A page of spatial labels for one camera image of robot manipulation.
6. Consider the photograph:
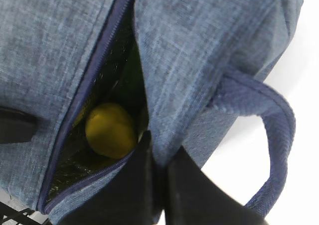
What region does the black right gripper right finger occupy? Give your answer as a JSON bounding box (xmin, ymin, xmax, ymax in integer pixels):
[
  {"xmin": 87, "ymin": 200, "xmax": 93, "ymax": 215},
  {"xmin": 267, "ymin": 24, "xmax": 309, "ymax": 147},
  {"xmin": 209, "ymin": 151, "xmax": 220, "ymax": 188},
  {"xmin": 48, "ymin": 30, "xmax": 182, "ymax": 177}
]
[{"xmin": 165, "ymin": 147, "xmax": 267, "ymax": 225}]

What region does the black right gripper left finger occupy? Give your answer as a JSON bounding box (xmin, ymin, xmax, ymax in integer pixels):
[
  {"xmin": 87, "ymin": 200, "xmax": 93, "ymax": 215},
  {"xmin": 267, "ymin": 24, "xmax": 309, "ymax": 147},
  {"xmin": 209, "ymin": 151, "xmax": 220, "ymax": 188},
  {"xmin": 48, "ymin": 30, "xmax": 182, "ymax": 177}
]
[{"xmin": 59, "ymin": 131, "xmax": 161, "ymax": 225}]

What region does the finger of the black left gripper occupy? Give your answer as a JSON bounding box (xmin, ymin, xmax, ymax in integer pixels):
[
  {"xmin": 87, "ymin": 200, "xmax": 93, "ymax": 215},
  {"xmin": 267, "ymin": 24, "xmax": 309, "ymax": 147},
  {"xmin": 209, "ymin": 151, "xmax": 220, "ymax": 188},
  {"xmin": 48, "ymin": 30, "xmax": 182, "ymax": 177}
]
[{"xmin": 0, "ymin": 107, "xmax": 37, "ymax": 144}]

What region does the yellow lemon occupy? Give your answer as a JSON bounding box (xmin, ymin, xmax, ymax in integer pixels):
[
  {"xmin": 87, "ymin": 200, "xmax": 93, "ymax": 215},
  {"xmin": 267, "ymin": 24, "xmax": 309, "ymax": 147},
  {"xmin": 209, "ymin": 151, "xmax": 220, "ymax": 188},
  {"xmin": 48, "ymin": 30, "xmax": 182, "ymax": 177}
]
[{"xmin": 85, "ymin": 103, "xmax": 138, "ymax": 159}]

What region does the green cucumber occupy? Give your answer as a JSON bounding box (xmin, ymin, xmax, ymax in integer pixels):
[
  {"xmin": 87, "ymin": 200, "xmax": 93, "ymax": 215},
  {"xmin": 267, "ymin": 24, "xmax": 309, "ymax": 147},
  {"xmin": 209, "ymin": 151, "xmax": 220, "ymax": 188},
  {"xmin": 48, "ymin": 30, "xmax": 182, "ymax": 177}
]
[{"xmin": 117, "ymin": 42, "xmax": 148, "ymax": 116}]

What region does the dark blue lunch bag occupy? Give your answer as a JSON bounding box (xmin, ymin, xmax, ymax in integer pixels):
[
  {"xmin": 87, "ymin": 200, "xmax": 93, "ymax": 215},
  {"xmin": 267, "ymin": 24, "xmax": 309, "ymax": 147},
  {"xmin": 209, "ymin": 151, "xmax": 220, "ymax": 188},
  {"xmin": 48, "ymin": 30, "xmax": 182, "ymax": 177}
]
[{"xmin": 0, "ymin": 0, "xmax": 303, "ymax": 225}]

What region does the black metal frame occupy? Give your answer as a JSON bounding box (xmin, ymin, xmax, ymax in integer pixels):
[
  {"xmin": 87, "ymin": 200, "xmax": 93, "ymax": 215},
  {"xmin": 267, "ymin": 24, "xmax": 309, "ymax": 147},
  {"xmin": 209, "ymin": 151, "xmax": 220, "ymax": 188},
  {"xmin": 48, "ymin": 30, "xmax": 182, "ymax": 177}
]
[{"xmin": 0, "ymin": 202, "xmax": 51, "ymax": 225}]

